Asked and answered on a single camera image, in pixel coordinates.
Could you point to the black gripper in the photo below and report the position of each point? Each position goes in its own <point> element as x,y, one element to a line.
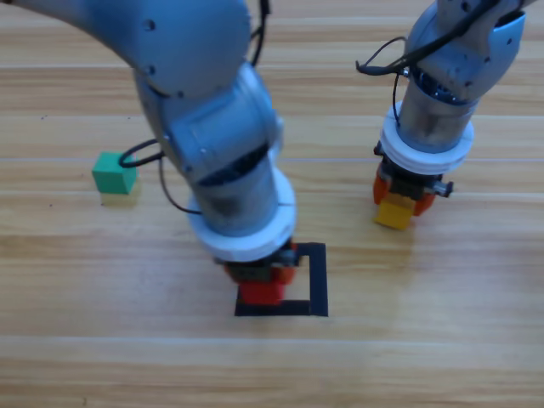
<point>255,272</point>
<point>408,185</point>

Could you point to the red wooden cube block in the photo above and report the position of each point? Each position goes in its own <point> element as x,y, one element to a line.
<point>261,293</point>

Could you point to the yellow wooden cube block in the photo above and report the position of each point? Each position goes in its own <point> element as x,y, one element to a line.
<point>393,217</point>

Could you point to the green wooden cube block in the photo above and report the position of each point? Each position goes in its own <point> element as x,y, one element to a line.
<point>110,178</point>

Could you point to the black tape square outline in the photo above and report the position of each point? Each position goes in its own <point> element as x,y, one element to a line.
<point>319,280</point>

